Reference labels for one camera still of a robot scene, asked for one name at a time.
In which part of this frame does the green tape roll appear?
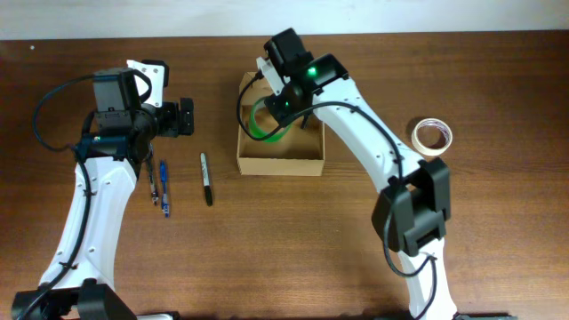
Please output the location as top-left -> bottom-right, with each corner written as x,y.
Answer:
249,97 -> 292,143

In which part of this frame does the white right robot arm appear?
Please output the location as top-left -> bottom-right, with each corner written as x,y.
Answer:
257,28 -> 458,319

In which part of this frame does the black permanent marker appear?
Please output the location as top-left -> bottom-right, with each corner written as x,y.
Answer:
200,153 -> 213,206

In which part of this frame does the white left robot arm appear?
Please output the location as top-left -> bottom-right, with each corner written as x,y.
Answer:
12,60 -> 194,319

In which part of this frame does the brown cardboard box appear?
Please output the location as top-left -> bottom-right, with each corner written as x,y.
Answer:
236,79 -> 325,176

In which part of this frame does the black ballpoint pen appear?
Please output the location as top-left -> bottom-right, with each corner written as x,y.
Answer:
145,154 -> 158,205

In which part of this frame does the beige masking tape roll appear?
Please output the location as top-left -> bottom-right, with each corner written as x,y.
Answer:
411,117 -> 453,156

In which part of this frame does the blue ballpoint pen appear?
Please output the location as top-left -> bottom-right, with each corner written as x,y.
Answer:
159,160 -> 170,218

